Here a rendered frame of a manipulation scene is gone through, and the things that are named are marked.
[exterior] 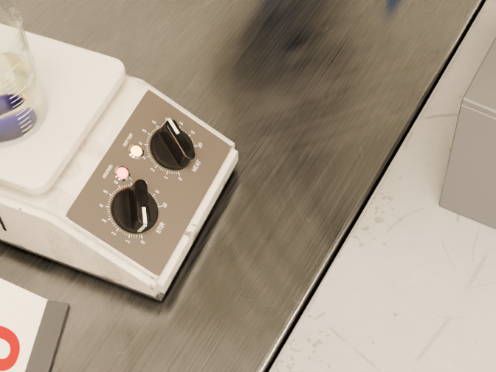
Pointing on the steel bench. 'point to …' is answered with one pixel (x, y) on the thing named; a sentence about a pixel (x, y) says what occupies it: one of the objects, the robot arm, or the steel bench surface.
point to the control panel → (159, 252)
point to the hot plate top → (60, 111)
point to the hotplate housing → (13, 232)
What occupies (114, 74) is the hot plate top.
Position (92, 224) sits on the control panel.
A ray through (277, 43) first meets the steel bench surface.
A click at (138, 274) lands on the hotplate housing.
